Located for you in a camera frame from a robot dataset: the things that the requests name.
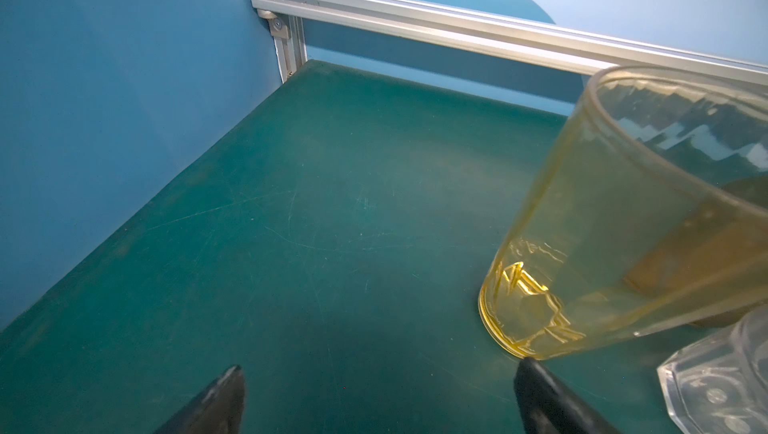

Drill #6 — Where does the horizontal aluminium back rail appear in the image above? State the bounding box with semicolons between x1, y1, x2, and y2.
252;0;767;88

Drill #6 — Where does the tall yellow plastic glass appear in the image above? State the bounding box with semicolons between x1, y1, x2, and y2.
478;66;767;360

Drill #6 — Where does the clear faceted plastic glass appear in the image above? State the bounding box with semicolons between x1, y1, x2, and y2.
657;305;767;434

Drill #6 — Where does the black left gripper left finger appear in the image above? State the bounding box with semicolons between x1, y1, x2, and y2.
156;365;246;434

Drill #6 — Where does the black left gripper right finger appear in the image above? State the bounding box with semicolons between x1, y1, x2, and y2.
514;357;620;434

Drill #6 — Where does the dark brown textured glass back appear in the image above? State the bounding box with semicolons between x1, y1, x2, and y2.
623;174;767;328

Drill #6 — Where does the left aluminium frame post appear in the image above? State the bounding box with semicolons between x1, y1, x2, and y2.
256;8;308;84

